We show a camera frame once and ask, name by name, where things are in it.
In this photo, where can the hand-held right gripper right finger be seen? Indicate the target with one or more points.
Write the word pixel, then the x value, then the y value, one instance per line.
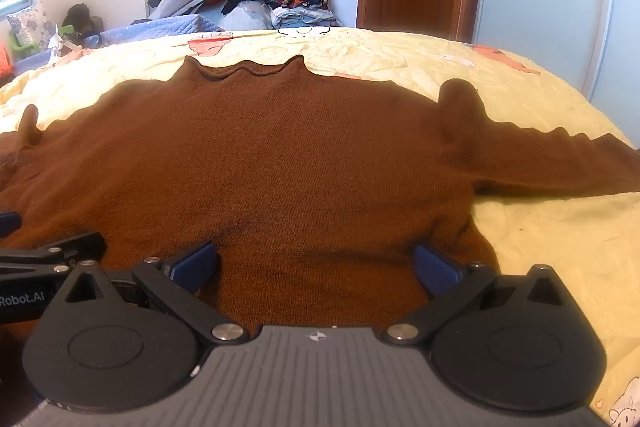
pixel 436 271

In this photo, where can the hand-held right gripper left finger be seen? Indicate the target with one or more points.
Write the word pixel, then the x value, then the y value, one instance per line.
pixel 196 268

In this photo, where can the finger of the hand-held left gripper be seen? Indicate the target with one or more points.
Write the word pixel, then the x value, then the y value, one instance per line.
pixel 60 252
pixel 9 224

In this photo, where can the brown knit sweater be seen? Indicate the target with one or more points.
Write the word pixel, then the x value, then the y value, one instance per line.
pixel 300 167

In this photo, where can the yellow printed bedsheet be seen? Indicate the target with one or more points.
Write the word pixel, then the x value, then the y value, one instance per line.
pixel 550 232

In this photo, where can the orange cloth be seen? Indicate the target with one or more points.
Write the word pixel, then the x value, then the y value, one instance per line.
pixel 4 64

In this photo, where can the green cloth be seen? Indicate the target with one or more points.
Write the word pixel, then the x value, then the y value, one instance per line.
pixel 21 43

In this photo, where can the white paper toy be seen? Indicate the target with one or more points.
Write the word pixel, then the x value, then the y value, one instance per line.
pixel 65 39

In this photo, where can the floral pillow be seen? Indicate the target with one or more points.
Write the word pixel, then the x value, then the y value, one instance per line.
pixel 32 24

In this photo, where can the dark plush toy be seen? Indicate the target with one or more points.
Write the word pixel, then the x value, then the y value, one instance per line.
pixel 80 19

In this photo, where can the blue quilted blanket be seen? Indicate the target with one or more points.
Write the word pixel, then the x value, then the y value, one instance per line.
pixel 170 26

